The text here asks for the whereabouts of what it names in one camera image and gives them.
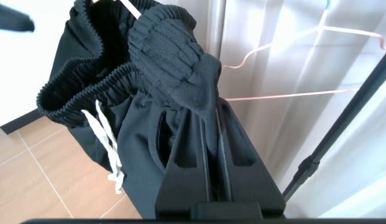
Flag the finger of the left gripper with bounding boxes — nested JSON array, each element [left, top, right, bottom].
[[0, 1, 35, 32]]

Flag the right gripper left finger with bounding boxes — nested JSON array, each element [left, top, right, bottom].
[[155, 108, 212, 218]]

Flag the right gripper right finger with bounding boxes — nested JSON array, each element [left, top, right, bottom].
[[216, 98, 286, 218]]

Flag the black shorts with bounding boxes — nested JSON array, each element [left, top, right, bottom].
[[36, 0, 223, 220]]

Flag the black clothes rack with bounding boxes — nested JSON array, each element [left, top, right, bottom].
[[282, 46, 386, 203]]

